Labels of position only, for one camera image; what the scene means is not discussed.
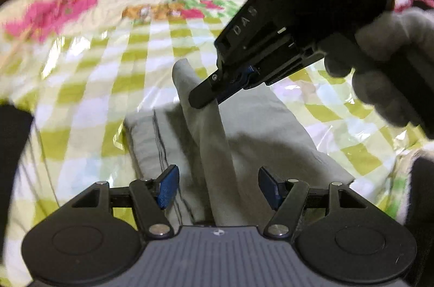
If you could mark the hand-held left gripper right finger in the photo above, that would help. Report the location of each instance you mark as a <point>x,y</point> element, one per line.
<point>269,188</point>

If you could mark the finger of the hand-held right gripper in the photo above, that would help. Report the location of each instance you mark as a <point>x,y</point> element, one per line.
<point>203,95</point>
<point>244,76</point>

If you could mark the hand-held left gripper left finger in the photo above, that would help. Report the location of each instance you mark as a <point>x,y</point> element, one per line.
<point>168,187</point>

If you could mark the grey pants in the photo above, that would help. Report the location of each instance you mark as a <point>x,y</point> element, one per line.
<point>257,124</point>

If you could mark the person's right hand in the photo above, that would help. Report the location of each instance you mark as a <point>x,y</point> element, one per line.
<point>386,49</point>

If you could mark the clear plastic sheet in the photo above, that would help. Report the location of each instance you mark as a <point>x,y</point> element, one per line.
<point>115,141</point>

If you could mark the checkered plastic tablecloth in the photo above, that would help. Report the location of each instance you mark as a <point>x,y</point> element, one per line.
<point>101,69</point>

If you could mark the dark object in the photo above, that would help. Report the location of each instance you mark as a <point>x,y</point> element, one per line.
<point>13,164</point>
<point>423,205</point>

